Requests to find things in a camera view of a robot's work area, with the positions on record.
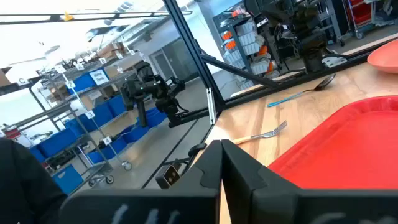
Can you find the white paper sign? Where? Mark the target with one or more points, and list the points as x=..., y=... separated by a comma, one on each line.
x=99, y=77

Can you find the red plastic tray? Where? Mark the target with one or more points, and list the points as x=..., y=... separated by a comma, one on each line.
x=348, y=146

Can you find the yellow clip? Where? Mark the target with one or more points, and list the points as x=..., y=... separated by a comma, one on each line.
x=68, y=17

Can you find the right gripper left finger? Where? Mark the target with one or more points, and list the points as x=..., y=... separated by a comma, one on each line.
x=149, y=205

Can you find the blue storage bin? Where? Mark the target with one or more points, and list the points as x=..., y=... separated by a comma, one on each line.
x=37, y=154
x=156, y=119
x=66, y=180
x=116, y=105
x=81, y=83
x=133, y=133
x=57, y=143
x=101, y=115
x=117, y=147

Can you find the black background robot arm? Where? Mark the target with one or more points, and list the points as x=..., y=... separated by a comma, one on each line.
x=146, y=87

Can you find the cardboard box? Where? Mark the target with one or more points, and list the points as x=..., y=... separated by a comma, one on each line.
x=110, y=49

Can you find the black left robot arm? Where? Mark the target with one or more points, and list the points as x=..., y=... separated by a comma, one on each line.
x=311, y=46

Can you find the large black rounded object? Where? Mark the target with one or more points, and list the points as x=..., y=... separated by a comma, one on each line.
x=25, y=186

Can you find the red tool cart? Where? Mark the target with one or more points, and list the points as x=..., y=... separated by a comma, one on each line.
x=360, y=12

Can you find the thin black metal rail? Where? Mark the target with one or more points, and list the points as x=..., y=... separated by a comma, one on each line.
x=155, y=14

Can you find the salmon orange plate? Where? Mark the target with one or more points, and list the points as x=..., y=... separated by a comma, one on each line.
x=387, y=59

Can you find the small black table camera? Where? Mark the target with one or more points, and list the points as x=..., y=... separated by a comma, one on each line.
x=169, y=177

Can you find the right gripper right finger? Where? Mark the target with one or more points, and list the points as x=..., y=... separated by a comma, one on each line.
x=280, y=205

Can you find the shelf of small parts bins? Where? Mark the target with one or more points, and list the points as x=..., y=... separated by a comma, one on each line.
x=248, y=39

